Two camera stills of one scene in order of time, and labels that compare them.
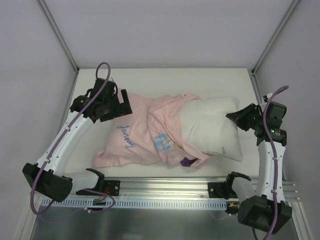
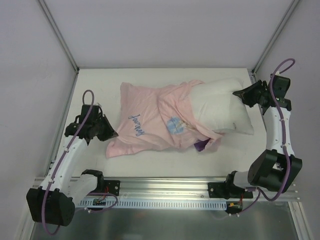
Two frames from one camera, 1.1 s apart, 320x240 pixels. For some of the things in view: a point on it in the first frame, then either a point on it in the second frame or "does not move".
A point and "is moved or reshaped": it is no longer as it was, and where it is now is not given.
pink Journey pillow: [153, 136] is moved or reshaped
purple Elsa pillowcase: [186, 162] to [200, 145]
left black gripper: [120, 106] to [101, 128]
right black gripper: [249, 120] to [251, 94]
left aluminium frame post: [59, 35] does not move
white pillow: [205, 126] to [219, 108]
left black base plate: [111, 187] does not move
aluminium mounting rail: [179, 188] does not move
